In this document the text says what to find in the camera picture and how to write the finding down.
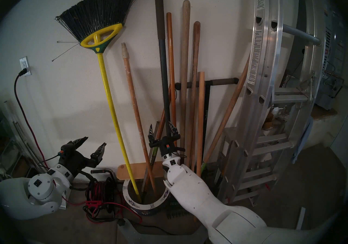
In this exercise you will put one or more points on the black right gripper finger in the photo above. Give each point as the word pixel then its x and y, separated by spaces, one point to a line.
pixel 173 132
pixel 151 136

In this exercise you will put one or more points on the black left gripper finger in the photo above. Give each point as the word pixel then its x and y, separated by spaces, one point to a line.
pixel 99 153
pixel 74 143

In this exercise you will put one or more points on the paint-stained wooden pole white tip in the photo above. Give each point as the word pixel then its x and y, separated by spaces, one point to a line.
pixel 134 96

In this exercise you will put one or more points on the grey pole with black grip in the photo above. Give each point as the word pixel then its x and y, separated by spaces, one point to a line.
pixel 164 69

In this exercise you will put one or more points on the white strip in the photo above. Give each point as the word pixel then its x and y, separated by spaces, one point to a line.
pixel 300 216

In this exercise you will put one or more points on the aluminium step ladder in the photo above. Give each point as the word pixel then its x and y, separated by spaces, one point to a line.
pixel 272 141

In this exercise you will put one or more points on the white box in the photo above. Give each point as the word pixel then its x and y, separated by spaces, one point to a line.
pixel 64 202

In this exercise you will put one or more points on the floral white ceramic pot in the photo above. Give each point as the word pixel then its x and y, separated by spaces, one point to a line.
pixel 146 206

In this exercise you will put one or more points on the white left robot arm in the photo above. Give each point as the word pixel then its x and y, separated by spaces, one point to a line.
pixel 27 197

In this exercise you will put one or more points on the white wall outlet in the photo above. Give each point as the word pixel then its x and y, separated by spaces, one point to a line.
pixel 24 62

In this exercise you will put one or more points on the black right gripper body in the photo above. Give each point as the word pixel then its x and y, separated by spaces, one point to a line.
pixel 168 148

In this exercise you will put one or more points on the cluttered storage shelf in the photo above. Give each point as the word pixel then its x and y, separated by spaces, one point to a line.
pixel 16 159

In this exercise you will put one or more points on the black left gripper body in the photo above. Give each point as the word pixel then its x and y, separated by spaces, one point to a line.
pixel 73 159

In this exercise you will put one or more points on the aluminium extension ladder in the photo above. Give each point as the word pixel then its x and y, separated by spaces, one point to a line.
pixel 263 56

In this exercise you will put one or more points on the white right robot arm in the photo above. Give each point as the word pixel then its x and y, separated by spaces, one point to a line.
pixel 195 191

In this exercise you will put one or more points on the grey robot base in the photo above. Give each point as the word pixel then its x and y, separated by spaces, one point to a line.
pixel 152 239

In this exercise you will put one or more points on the light wooden board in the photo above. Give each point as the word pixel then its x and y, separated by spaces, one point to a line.
pixel 140 171

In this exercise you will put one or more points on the white plastic bottle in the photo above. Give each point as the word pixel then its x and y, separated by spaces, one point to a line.
pixel 276 111

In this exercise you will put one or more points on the plain flat-topped wooden stick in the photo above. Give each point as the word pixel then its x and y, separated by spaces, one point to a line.
pixel 201 115

